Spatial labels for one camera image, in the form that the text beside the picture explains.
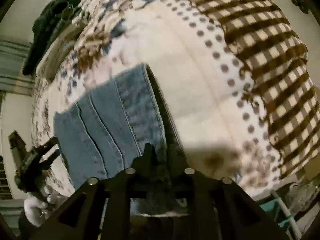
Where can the floral white bed sheet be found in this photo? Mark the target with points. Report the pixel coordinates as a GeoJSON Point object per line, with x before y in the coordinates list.
{"type": "Point", "coordinates": [217, 119]}

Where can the blue denim jeans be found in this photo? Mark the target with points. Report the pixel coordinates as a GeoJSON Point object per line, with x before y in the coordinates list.
{"type": "Point", "coordinates": [108, 127]}

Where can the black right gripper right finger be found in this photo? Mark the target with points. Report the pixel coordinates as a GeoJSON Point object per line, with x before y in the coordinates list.
{"type": "Point", "coordinates": [217, 209]}

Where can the teal plastic basket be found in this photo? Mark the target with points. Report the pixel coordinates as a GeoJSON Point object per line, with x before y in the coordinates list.
{"type": "Point", "coordinates": [278, 212]}

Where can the dark green folded garment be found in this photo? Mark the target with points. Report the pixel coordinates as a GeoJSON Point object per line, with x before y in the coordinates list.
{"type": "Point", "coordinates": [53, 19]}

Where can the striped folded cloth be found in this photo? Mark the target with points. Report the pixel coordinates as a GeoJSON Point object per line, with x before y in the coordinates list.
{"type": "Point", "coordinates": [58, 50]}

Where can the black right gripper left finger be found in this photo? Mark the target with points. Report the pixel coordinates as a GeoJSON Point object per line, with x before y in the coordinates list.
{"type": "Point", "coordinates": [100, 209]}

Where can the white gloved left hand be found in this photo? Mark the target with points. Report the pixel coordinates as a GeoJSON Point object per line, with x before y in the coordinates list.
{"type": "Point", "coordinates": [38, 207]}

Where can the brown checkered blanket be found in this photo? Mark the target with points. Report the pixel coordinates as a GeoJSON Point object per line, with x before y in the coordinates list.
{"type": "Point", "coordinates": [260, 35]}

